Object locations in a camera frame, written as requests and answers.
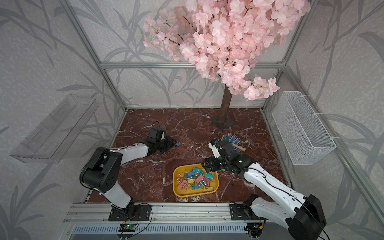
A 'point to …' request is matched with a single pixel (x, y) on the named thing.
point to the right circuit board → (254, 230)
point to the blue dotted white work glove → (233, 139)
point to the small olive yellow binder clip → (207, 188)
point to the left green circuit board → (127, 228)
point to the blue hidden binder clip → (178, 144)
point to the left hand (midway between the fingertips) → (176, 142)
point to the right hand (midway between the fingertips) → (207, 162)
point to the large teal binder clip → (209, 176)
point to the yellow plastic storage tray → (181, 188)
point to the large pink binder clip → (199, 178)
